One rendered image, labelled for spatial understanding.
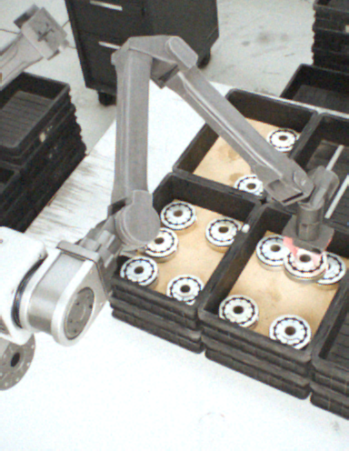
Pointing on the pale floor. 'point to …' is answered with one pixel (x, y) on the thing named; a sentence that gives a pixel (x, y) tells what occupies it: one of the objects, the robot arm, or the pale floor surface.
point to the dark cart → (135, 24)
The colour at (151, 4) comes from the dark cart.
